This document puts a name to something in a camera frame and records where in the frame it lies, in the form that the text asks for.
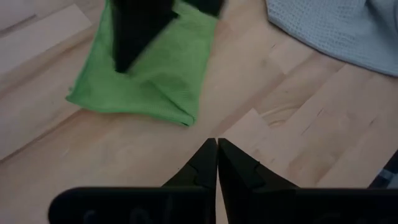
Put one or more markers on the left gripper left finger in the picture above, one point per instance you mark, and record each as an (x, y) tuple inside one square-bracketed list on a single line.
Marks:
[(140, 208)]

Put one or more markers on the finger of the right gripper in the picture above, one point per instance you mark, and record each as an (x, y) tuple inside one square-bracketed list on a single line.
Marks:
[(205, 6), (136, 31)]

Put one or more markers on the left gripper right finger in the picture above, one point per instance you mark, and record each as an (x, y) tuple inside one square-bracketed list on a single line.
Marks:
[(295, 208)]

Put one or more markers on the green microfiber towel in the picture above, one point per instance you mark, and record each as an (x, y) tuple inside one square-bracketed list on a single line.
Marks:
[(168, 77)]

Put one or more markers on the grey microfiber towel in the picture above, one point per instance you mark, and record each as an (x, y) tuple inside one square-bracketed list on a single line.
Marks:
[(342, 28)]

